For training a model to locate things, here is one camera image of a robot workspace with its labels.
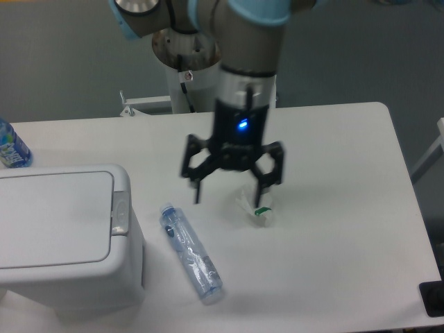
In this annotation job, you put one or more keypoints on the white frame at right edge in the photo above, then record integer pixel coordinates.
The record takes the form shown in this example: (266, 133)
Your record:
(429, 157)

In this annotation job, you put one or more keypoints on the crumpled white plastic wrapper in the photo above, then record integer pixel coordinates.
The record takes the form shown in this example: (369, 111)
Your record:
(261, 216)

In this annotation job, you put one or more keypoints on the black clamp at table corner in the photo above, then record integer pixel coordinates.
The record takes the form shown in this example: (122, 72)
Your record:
(432, 297)

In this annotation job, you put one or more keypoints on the blue labelled water bottle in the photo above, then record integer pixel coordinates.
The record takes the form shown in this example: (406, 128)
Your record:
(14, 152)

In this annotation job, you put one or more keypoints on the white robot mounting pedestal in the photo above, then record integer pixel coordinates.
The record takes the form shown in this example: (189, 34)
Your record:
(196, 80)

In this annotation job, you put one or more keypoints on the empty clear plastic bottle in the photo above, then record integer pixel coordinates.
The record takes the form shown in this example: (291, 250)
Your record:
(192, 255)

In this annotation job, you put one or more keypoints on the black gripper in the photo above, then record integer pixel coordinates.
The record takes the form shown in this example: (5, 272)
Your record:
(235, 145)

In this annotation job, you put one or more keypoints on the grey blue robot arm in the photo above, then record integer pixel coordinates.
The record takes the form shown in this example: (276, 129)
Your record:
(249, 35)

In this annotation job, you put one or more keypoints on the white push-lid trash can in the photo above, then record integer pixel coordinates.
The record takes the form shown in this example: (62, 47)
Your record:
(70, 239)

